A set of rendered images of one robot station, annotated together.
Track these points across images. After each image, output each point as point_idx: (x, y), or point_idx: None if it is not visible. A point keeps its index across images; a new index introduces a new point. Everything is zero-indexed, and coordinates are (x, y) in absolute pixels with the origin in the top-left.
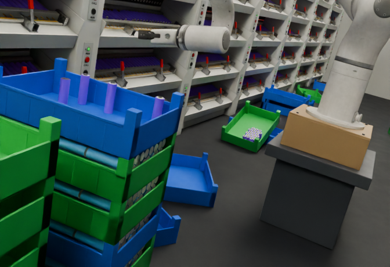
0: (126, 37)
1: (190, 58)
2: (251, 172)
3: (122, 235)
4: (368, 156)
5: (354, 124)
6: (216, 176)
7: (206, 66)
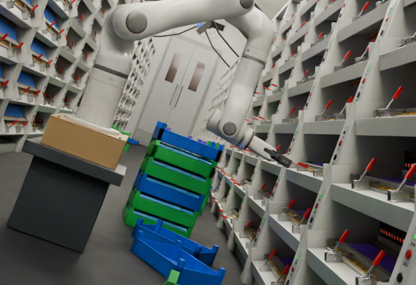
0: (293, 171)
1: (314, 211)
2: (126, 280)
3: (140, 166)
4: (38, 140)
5: (74, 116)
6: (155, 276)
7: (336, 246)
